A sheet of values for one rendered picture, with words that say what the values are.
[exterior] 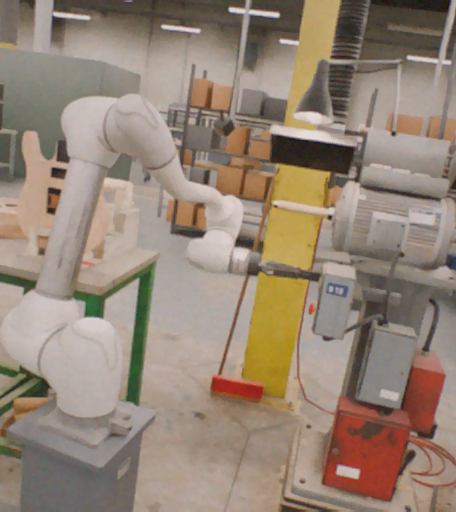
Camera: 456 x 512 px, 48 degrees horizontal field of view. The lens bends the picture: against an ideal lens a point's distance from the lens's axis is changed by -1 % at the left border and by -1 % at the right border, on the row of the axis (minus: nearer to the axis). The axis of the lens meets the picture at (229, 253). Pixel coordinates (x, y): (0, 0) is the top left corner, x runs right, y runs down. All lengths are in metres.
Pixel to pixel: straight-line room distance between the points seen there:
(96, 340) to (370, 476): 1.13
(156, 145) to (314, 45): 1.60
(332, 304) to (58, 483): 0.89
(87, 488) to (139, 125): 0.88
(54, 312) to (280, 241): 1.64
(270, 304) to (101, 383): 1.72
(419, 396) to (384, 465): 0.27
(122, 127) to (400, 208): 0.96
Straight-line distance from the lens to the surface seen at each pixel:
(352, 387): 1.96
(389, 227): 1.75
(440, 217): 1.81
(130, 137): 1.31
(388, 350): 1.80
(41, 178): 1.95
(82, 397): 1.33
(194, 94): 6.89
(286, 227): 2.78
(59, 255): 1.42
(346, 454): 1.95
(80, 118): 1.42
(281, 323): 2.92
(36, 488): 1.48
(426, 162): 1.96
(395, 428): 1.91
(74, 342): 1.30
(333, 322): 1.60
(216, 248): 1.68
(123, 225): 2.11
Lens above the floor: 1.50
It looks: 14 degrees down
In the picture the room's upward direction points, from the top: 9 degrees clockwise
